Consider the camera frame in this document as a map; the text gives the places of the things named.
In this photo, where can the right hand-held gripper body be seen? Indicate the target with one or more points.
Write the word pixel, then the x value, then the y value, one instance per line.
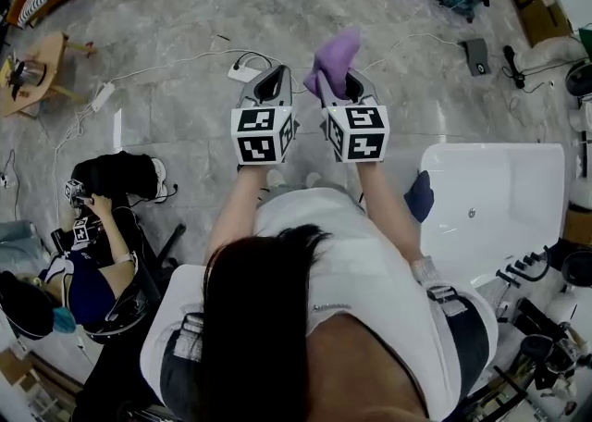
pixel 365 145

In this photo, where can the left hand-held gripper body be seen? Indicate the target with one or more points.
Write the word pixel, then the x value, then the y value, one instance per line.
pixel 259 145

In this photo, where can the purple cloth item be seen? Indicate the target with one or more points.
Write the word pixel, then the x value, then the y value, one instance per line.
pixel 337 59

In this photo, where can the person's right forearm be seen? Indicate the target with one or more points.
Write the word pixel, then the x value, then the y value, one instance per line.
pixel 388 212

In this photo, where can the person's left forearm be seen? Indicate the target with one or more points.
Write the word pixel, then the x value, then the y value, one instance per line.
pixel 233 207

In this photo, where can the white power strip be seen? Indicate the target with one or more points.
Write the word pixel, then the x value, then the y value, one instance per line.
pixel 242 73

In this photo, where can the dark blue cloth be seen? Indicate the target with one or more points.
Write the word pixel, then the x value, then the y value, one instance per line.
pixel 420 198

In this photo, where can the white bathtub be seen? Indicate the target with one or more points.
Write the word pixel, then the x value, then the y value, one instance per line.
pixel 490 189

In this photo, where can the person's white shirt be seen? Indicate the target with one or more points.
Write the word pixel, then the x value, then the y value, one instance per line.
pixel 365 281

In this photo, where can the grey floor pedal box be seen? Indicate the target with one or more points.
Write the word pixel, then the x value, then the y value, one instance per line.
pixel 477 57

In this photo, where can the white power adapter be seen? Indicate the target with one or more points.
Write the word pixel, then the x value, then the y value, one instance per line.
pixel 102 96

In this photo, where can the black handheld device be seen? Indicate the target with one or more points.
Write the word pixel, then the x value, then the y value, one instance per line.
pixel 512 64

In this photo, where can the white plastic bag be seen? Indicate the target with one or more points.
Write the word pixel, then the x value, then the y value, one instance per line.
pixel 550 53

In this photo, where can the black faucet set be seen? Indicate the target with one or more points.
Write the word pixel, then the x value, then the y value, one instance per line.
pixel 532 267

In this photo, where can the black round fan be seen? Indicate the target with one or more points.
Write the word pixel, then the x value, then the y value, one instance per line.
pixel 580 78

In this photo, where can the wooden stool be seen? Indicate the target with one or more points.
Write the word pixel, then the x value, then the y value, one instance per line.
pixel 44 68

